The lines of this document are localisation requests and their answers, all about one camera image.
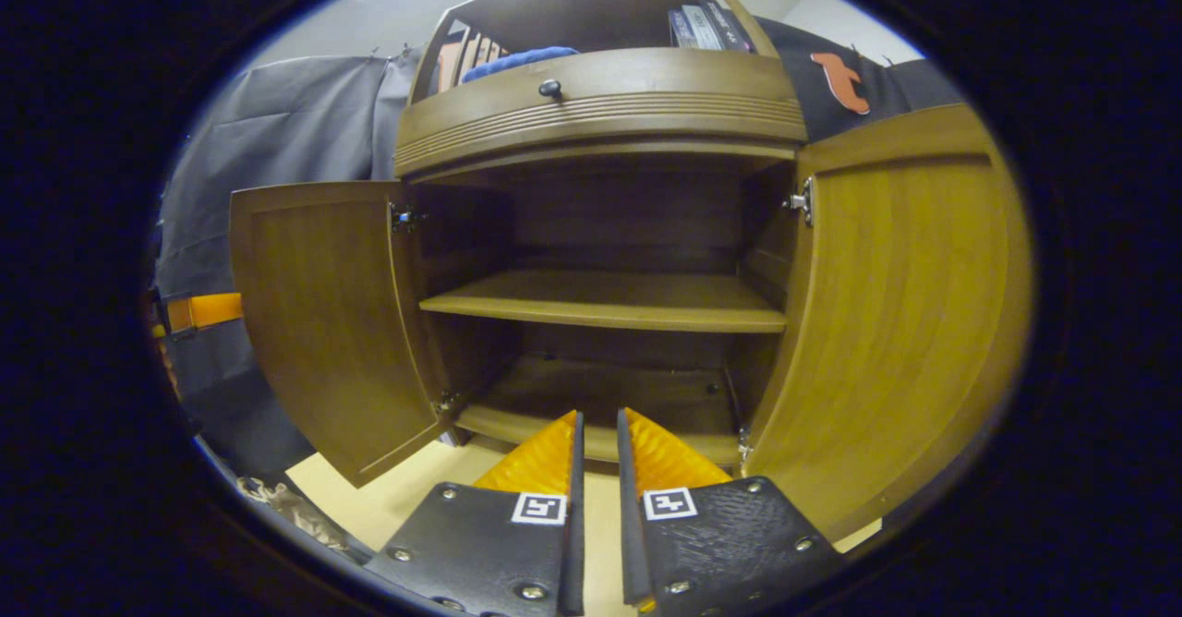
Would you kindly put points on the wooden inner shelf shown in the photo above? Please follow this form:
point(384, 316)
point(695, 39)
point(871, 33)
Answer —
point(600, 298)

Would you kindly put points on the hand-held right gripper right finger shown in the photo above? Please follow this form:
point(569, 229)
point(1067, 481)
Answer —
point(628, 525)

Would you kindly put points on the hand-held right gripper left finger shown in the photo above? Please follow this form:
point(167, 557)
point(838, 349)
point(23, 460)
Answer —
point(576, 543)

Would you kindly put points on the black book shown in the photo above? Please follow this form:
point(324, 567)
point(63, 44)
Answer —
point(729, 26)

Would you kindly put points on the patterned crumpled cloth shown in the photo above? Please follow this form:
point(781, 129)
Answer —
point(295, 511)

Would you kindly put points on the wooden cabinet door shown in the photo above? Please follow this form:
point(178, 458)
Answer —
point(905, 321)
point(323, 321)

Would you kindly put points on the book with colourful cover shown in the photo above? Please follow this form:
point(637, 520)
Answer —
point(677, 30)

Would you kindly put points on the wooden cabinet drawer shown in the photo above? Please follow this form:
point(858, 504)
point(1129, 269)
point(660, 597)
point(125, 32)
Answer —
point(665, 81)

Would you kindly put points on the black round drawer knob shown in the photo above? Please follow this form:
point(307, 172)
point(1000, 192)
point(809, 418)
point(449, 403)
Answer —
point(550, 89)

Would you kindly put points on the metal door hinge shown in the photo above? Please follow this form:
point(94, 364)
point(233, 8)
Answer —
point(802, 201)
point(447, 403)
point(744, 446)
point(404, 218)

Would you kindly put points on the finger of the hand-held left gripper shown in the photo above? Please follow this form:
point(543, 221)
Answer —
point(212, 310)

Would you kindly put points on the white and blue book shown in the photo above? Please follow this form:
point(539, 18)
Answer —
point(704, 28)

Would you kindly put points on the blue folded towel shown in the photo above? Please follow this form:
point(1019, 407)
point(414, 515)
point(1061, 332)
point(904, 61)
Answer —
point(517, 61)

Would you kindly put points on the wooden double-door shoe cabinet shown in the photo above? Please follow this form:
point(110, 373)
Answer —
point(600, 111)

